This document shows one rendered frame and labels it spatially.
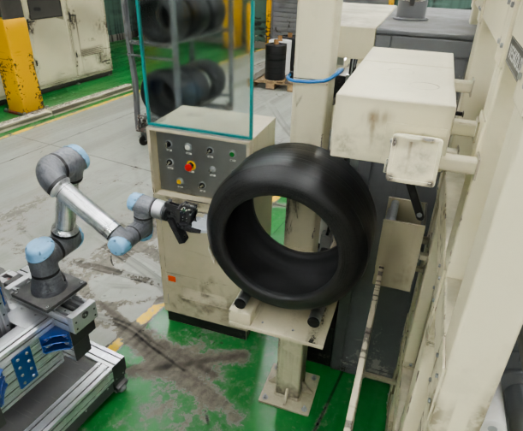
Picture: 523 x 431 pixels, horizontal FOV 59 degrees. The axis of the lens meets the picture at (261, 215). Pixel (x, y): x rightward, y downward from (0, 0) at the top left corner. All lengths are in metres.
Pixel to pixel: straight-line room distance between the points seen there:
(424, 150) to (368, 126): 0.15
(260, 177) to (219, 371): 1.52
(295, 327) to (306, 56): 0.98
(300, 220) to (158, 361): 1.32
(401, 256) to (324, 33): 0.85
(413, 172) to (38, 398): 2.05
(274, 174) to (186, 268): 1.37
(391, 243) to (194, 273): 1.28
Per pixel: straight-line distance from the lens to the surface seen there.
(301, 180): 1.43
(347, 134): 1.06
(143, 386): 2.73
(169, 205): 1.79
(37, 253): 2.13
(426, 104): 1.03
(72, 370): 2.61
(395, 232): 1.78
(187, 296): 2.85
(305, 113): 1.73
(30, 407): 2.52
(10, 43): 7.03
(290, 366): 2.45
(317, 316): 1.70
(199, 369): 2.76
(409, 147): 0.96
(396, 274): 1.88
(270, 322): 1.83
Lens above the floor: 2.05
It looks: 30 degrees down
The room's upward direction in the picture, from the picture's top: 2 degrees clockwise
